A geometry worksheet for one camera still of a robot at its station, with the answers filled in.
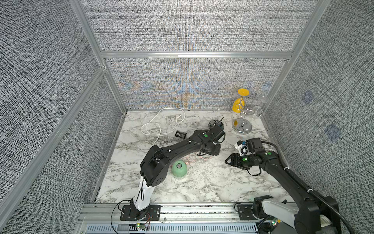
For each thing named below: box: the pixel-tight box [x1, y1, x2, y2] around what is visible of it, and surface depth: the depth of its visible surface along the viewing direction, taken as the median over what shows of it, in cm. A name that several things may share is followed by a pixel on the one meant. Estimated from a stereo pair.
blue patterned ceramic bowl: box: [208, 119, 225, 130], surface depth 108 cm
